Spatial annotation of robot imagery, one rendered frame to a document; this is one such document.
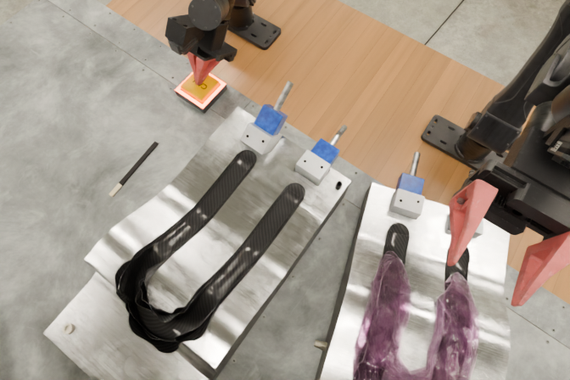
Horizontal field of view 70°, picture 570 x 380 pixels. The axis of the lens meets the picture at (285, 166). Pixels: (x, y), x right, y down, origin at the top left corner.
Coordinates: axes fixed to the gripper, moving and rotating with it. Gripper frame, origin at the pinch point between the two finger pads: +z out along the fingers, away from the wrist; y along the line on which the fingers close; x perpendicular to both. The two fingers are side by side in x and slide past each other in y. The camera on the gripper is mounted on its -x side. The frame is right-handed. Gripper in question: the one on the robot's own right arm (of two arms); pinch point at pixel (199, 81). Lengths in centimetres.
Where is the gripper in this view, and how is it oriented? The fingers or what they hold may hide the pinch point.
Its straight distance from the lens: 90.4
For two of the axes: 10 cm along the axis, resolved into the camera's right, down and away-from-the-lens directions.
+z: -3.3, 7.5, 5.8
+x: 4.9, -3.9, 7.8
